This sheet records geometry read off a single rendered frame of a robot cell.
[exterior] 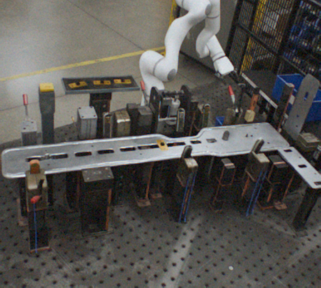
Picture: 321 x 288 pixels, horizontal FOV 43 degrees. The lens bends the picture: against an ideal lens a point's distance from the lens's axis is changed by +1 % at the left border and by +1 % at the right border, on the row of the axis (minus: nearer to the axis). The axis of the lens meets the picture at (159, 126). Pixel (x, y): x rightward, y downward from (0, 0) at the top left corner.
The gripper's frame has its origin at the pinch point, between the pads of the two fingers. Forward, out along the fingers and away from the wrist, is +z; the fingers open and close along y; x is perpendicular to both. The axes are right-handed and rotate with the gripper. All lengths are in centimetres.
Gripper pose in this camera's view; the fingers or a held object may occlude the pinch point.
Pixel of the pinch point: (231, 80)
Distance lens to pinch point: 260.1
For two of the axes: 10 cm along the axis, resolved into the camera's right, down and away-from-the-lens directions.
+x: 2.3, -2.6, -9.4
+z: 4.3, 8.9, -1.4
